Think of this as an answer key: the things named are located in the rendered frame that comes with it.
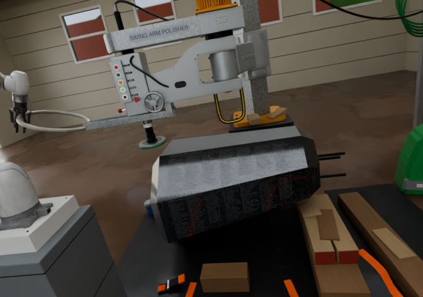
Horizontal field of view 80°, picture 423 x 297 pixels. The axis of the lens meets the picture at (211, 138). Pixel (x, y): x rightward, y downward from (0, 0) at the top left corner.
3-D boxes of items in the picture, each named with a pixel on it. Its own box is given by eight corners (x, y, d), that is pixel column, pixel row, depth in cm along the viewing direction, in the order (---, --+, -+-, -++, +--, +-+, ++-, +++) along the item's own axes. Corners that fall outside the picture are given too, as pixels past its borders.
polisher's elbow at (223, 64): (219, 78, 201) (214, 53, 195) (242, 75, 192) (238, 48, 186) (209, 82, 185) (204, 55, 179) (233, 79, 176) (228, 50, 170)
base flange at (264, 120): (234, 115, 285) (233, 111, 284) (278, 108, 278) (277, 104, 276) (233, 128, 239) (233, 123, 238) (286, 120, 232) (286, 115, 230)
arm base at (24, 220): (37, 226, 109) (32, 216, 107) (-10, 233, 111) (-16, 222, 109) (62, 203, 126) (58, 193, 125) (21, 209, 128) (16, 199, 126)
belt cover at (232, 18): (240, 35, 191) (236, 11, 186) (246, 32, 168) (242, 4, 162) (116, 59, 192) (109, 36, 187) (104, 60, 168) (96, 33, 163)
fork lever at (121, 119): (177, 111, 204) (175, 105, 202) (175, 116, 186) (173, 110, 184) (92, 125, 204) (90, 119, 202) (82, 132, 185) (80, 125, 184)
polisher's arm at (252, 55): (240, 68, 265) (236, 43, 257) (273, 63, 249) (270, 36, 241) (210, 80, 204) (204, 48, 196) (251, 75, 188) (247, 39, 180)
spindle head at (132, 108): (179, 106, 204) (165, 48, 190) (177, 111, 183) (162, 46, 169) (135, 114, 204) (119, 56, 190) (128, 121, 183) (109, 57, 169)
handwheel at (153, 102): (167, 108, 186) (163, 88, 181) (166, 111, 177) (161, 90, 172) (148, 112, 186) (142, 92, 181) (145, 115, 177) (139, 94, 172)
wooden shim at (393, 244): (371, 231, 170) (371, 229, 169) (386, 229, 170) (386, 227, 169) (399, 260, 146) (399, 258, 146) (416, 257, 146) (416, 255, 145)
